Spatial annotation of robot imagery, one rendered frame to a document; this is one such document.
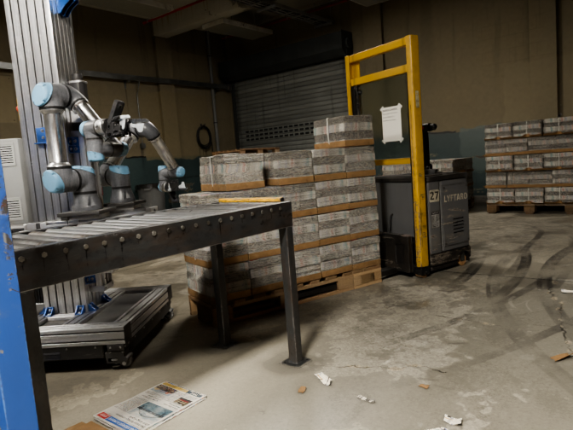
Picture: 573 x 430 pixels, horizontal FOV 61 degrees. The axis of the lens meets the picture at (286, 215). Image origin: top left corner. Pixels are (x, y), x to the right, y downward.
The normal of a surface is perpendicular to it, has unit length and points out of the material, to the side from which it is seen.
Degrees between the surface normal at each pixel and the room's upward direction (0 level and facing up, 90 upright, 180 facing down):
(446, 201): 90
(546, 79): 90
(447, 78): 90
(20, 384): 90
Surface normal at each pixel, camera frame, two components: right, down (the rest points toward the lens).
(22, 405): 0.78, 0.00
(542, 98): -0.62, 0.13
